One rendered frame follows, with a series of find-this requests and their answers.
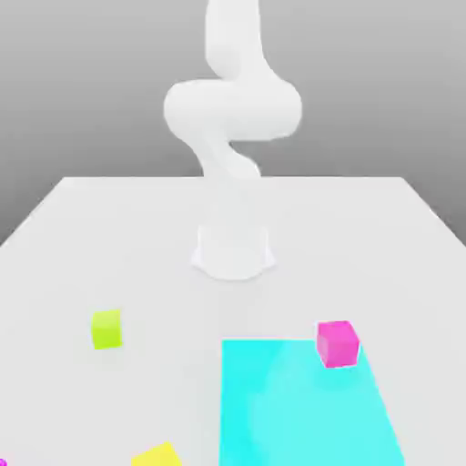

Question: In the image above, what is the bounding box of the small pink cube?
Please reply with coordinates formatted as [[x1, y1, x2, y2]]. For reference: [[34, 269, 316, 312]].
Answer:
[[315, 319, 360, 370]]

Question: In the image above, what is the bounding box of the small lime green cube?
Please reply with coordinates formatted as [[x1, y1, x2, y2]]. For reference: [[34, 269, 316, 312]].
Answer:
[[90, 309, 124, 351]]

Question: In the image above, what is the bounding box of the large cyan box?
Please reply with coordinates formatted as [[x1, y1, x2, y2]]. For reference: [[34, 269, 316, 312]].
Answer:
[[218, 339, 407, 466]]

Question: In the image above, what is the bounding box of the small yellow cube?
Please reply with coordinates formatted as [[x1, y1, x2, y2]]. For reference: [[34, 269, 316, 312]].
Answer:
[[130, 441, 183, 466]]

